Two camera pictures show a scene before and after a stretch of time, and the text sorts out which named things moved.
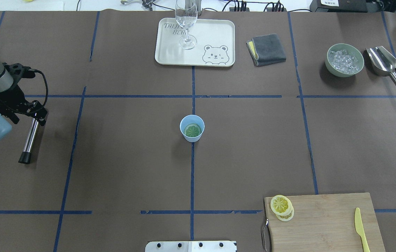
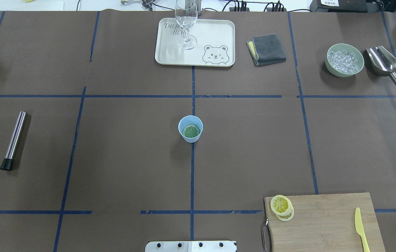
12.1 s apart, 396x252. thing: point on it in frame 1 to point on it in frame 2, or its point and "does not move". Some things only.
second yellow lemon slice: (285, 218) does not move
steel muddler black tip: (26, 156) to (7, 162)
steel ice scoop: (383, 63) does not move
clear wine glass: (186, 14) does not move
